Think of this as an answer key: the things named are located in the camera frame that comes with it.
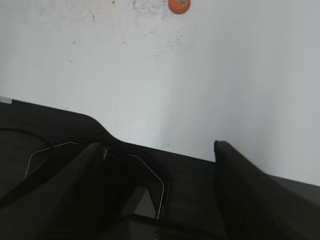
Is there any orange bottle cap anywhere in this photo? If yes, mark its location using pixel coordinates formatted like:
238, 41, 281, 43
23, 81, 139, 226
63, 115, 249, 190
168, 0, 191, 15

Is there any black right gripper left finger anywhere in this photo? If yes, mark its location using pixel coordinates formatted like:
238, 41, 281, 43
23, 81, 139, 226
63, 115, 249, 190
0, 143, 119, 240

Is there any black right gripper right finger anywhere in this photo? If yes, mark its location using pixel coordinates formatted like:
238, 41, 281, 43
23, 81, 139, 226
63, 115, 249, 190
213, 139, 320, 240

